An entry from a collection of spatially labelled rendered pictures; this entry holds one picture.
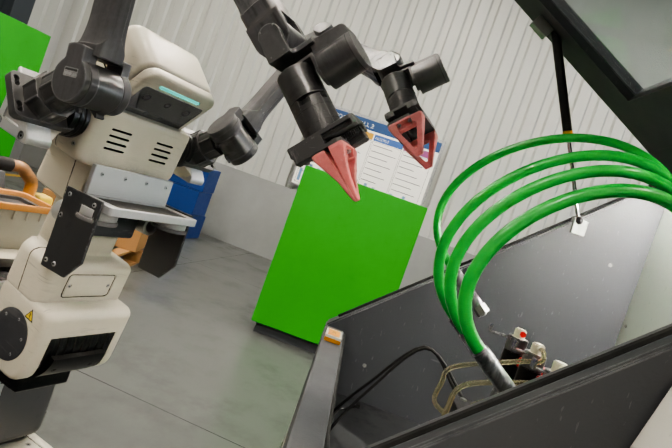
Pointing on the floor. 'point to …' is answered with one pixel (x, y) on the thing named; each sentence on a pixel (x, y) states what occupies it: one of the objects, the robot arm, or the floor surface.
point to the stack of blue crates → (193, 198)
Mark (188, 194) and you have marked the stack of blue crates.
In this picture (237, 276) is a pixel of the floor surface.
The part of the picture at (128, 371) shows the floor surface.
